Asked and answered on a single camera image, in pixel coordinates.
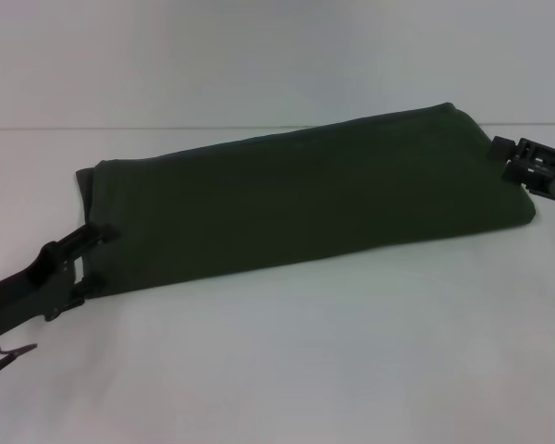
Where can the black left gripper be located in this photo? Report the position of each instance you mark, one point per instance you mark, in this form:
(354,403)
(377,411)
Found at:
(28,282)

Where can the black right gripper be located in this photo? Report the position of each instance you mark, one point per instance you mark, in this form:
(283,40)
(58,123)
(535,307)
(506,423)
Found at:
(548,173)

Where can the dark green t-shirt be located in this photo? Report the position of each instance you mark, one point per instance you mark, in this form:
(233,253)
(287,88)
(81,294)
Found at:
(282,208)

